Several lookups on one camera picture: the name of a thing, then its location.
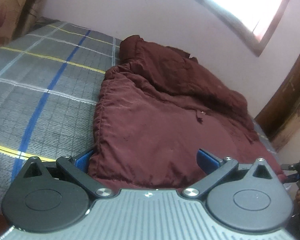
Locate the maroon quilted jacket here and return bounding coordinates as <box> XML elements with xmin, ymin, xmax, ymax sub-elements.
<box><xmin>88</xmin><ymin>35</ymin><xmax>285</xmax><ymax>190</ymax></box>

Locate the grey plaid bed sheet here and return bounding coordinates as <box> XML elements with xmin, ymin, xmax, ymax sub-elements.
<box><xmin>0</xmin><ymin>21</ymin><xmax>120</xmax><ymax>205</ymax></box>

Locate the wooden framed window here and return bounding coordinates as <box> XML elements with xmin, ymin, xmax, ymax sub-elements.
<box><xmin>195</xmin><ymin>0</ymin><xmax>290</xmax><ymax>57</ymax></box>

